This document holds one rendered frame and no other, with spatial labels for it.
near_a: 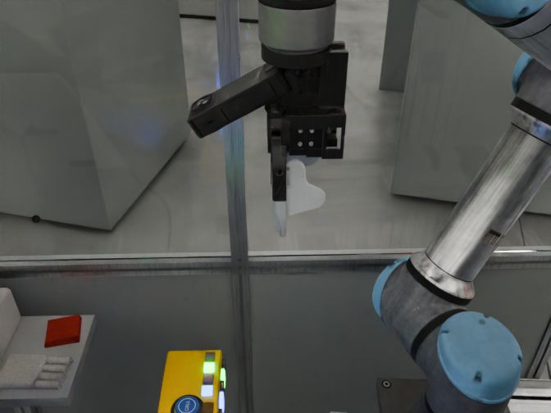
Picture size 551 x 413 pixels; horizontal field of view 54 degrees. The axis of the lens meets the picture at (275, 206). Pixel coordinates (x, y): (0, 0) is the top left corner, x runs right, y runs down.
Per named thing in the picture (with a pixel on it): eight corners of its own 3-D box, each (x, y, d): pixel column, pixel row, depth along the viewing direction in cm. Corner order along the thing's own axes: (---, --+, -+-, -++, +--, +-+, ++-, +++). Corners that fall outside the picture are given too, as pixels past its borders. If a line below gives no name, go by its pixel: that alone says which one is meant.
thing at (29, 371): (11, 358, 123) (9, 351, 122) (75, 360, 123) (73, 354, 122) (-6, 389, 116) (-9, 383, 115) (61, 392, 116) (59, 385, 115)
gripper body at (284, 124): (343, 165, 58) (352, 56, 51) (262, 167, 58) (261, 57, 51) (334, 133, 64) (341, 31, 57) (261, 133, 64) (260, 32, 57)
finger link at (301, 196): (326, 242, 59) (327, 160, 57) (272, 243, 59) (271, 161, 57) (323, 234, 62) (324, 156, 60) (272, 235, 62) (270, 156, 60)
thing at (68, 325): (48, 323, 132) (46, 317, 131) (82, 318, 133) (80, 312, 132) (44, 348, 126) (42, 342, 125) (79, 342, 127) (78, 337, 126)
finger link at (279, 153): (287, 204, 57) (286, 120, 55) (272, 204, 57) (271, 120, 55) (284, 194, 61) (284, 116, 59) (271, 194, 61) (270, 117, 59)
